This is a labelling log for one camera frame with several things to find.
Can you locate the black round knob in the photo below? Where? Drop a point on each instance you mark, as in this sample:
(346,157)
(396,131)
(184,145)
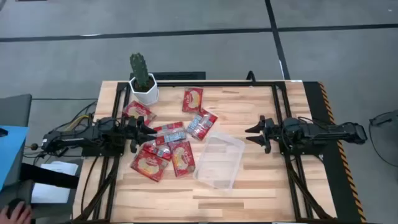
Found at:
(34,146)

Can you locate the black flat bar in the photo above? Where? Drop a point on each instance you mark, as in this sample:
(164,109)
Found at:
(46,175)

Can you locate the white hexagonal plant pot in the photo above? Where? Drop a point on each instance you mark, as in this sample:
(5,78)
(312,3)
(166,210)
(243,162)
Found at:
(146,95)

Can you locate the green cactus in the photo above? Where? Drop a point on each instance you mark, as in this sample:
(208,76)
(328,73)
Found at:
(139,68)

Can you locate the black floor fan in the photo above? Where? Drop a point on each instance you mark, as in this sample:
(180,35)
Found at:
(384,133)

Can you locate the white paper sheets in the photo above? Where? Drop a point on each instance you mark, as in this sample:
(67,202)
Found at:
(53,193)

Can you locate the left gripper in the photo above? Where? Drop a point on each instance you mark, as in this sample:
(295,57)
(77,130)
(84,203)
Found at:
(133,130)

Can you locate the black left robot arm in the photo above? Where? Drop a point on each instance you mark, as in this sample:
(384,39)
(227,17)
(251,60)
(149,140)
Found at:
(77,137)

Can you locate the black metal table frame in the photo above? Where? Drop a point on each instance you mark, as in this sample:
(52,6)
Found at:
(217,84)

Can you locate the black computer mouse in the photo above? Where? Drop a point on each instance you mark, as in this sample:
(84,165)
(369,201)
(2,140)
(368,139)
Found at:
(14,205)

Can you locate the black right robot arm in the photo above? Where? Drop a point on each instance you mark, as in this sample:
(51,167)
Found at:
(326,133)

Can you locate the person's hand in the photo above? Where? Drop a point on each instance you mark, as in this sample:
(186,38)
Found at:
(17,216)

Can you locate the clear plastic basket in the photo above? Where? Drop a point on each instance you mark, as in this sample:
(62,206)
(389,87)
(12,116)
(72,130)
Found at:
(217,161)

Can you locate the blue board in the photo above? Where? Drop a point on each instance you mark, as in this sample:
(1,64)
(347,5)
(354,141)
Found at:
(11,149)

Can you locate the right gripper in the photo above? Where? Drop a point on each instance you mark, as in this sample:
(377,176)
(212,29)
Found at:
(272,132)

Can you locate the red popcorn bag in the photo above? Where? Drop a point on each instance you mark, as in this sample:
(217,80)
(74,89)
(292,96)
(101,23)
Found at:
(149,165)
(172,137)
(169,126)
(182,158)
(159,150)
(136,109)
(192,99)
(202,125)

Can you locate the black hazard-striped mat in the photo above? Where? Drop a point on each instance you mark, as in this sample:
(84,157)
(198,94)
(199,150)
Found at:
(329,186)

